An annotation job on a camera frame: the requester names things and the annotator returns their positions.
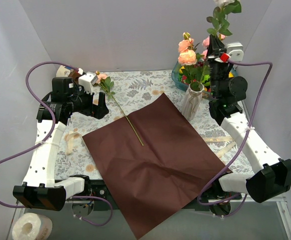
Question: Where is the deep pink rose stem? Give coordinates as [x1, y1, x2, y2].
[201, 34, 226, 60]

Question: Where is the pale pink rose stem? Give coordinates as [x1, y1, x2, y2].
[197, 0, 243, 86]

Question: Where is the peach rose stem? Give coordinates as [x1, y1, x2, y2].
[177, 32, 203, 91]
[95, 70, 144, 147]

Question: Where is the red wrapping paper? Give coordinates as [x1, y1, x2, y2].
[83, 94, 225, 239]

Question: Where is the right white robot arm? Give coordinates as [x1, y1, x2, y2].
[206, 35, 291, 203]

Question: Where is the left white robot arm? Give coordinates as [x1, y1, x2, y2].
[12, 73, 109, 211]

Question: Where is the white ceramic vase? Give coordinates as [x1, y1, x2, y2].
[181, 83, 204, 121]

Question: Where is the right yellow mango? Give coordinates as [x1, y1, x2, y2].
[228, 72, 234, 78]

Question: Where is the yellow mango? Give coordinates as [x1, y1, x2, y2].
[228, 72, 234, 78]
[179, 66, 185, 75]

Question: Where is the brown-ended paper roll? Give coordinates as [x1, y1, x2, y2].
[55, 65, 84, 81]

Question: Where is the floral patterned table mat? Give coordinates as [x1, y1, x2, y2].
[35, 69, 259, 181]

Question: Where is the pink dragon fruit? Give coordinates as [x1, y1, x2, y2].
[181, 75, 191, 85]

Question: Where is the left yellow mango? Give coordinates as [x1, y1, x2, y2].
[179, 66, 185, 75]

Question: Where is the teal plastic fruit basket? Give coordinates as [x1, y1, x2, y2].
[171, 61, 238, 101]

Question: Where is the white tissue roll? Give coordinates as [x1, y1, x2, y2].
[12, 212, 53, 240]

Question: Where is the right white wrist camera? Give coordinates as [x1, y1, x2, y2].
[225, 42, 244, 62]

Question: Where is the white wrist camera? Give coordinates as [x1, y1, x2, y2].
[78, 72, 98, 94]
[225, 42, 244, 62]

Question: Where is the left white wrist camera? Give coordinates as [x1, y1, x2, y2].
[78, 72, 98, 94]

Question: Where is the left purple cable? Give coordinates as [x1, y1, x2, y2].
[0, 61, 114, 227]

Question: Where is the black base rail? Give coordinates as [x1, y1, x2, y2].
[79, 175, 242, 215]

